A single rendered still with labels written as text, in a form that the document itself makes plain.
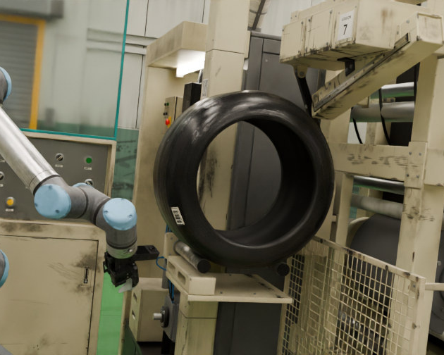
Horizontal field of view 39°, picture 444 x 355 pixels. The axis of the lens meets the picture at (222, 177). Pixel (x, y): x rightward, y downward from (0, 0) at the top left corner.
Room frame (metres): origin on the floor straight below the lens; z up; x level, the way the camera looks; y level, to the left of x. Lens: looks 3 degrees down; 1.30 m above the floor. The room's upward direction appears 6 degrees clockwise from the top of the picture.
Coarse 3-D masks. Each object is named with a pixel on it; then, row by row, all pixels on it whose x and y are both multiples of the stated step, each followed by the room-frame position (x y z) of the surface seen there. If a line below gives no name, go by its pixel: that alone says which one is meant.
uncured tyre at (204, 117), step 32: (224, 96) 2.02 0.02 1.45; (256, 96) 2.03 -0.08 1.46; (192, 128) 1.97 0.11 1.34; (224, 128) 1.97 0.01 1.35; (288, 128) 2.06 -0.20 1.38; (160, 160) 2.07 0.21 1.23; (192, 160) 1.95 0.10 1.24; (288, 160) 2.35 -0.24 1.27; (320, 160) 2.07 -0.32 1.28; (160, 192) 2.04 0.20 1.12; (192, 192) 1.95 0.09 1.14; (288, 192) 2.35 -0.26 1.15; (320, 192) 2.08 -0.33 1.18; (192, 224) 1.96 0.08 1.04; (256, 224) 2.32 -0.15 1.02; (288, 224) 2.31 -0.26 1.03; (320, 224) 2.11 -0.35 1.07; (224, 256) 2.00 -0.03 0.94; (256, 256) 2.02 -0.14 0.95; (288, 256) 2.09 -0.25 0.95
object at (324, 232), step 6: (330, 210) 2.47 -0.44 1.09; (330, 216) 2.47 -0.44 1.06; (324, 222) 2.46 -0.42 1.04; (330, 222) 2.47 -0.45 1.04; (324, 228) 2.46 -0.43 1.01; (330, 228) 2.47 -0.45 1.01; (318, 234) 2.46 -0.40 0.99; (324, 234) 2.46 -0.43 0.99; (330, 234) 2.47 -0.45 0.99; (312, 240) 2.45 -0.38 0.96; (312, 246) 2.45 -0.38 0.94; (318, 246) 2.46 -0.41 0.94; (300, 252) 2.44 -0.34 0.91; (306, 252) 2.44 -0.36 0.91; (318, 252) 2.46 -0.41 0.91; (324, 252) 2.47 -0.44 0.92
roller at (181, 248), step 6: (180, 246) 2.27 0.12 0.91; (186, 246) 2.24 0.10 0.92; (180, 252) 2.24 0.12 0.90; (186, 252) 2.17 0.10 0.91; (192, 252) 2.13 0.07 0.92; (186, 258) 2.15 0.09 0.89; (192, 258) 2.08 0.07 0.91; (198, 258) 2.05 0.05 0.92; (192, 264) 2.07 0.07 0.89; (198, 264) 2.01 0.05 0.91; (204, 264) 2.01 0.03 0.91; (210, 264) 2.02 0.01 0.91; (204, 270) 2.01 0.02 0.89
